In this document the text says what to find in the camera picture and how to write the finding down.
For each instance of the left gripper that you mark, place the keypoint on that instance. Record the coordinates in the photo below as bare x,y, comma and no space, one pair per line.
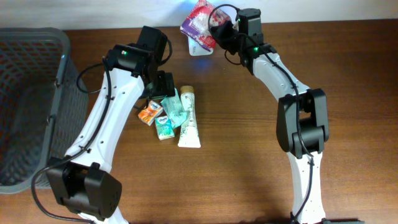
165,84

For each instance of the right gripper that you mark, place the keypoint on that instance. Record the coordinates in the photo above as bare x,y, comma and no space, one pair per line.
221,33

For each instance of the orange Kleenex tissue pack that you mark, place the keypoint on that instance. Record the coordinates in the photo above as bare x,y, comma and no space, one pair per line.
149,114

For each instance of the mint green wipes pouch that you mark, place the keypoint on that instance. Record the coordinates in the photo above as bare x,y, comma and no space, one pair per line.
173,108

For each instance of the teal Kleenex tissue pack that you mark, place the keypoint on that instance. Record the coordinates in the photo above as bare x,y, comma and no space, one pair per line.
164,128

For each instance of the red purple pad package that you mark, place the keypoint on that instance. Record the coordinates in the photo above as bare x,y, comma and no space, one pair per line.
196,23

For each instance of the white leaf-print tube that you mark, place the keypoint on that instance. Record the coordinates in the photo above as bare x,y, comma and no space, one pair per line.
189,136

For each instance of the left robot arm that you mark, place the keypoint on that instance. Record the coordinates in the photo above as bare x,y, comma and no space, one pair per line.
81,181

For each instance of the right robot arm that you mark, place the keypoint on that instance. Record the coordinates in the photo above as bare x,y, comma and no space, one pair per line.
302,116

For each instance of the white barcode scanner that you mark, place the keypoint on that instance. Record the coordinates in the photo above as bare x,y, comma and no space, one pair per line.
200,46

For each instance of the grey plastic mesh basket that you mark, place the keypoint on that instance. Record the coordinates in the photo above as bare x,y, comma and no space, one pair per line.
42,110

